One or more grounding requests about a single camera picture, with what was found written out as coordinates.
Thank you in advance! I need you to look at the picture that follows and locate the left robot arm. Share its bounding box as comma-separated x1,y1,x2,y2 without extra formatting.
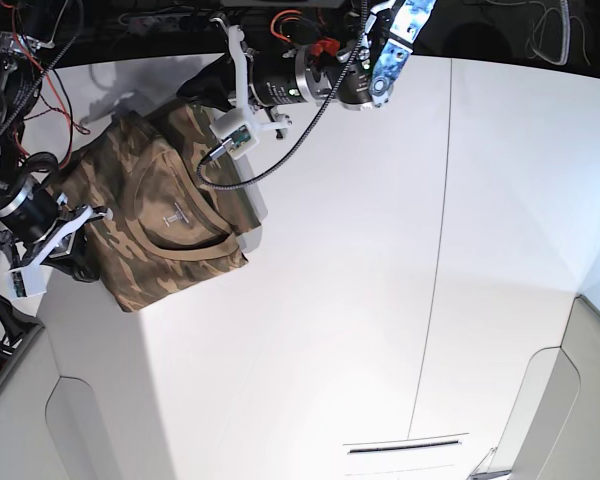
177,1,434,138

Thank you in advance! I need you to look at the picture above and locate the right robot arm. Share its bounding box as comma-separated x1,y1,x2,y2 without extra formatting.
0,1,109,283

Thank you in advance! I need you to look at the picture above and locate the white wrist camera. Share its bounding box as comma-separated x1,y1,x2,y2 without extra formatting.
0,264,47,300
210,108,259,160

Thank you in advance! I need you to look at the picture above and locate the black braided camera cable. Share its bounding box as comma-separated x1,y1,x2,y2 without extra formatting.
195,0,371,191

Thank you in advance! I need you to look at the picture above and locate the grey cable on floor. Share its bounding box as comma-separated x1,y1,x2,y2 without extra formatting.
525,0,594,66

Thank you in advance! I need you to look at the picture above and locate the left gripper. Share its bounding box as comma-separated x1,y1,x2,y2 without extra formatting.
176,14,330,138

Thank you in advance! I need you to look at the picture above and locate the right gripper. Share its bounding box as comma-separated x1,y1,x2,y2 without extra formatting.
0,179,112,283

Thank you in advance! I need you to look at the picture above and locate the camouflage T-shirt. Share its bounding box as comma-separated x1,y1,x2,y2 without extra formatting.
49,100,261,313

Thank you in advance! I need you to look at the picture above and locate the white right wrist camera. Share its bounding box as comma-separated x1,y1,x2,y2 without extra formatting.
0,264,47,300

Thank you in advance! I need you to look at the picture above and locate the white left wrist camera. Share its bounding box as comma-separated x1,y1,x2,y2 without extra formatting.
210,108,259,160

